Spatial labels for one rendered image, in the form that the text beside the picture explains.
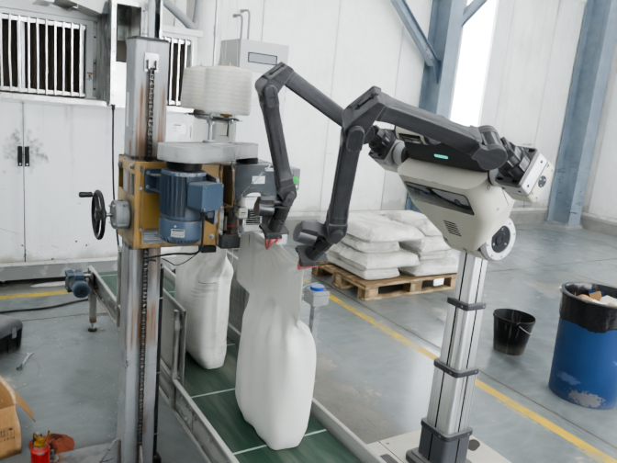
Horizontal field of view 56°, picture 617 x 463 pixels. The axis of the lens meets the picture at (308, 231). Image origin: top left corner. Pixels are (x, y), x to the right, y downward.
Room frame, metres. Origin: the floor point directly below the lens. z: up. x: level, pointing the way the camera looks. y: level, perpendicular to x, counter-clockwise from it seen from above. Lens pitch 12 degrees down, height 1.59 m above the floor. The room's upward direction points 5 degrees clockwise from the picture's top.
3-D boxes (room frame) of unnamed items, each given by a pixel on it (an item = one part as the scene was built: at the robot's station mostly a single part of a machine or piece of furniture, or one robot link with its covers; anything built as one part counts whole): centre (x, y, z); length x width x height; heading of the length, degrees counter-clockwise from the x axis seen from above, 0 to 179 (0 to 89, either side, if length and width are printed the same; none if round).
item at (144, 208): (2.16, 0.55, 1.18); 0.34 x 0.25 x 0.31; 123
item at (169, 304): (2.61, 0.74, 0.54); 1.05 x 0.02 x 0.41; 33
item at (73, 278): (3.47, 1.41, 0.35); 0.30 x 0.15 x 0.15; 33
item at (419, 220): (5.54, -1.06, 0.56); 0.67 x 0.43 x 0.15; 33
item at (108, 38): (4.35, 1.50, 1.82); 0.51 x 0.27 x 0.71; 33
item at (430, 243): (5.35, -1.15, 0.44); 0.68 x 0.44 x 0.15; 123
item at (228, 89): (2.03, 0.32, 1.61); 0.17 x 0.17 x 0.17
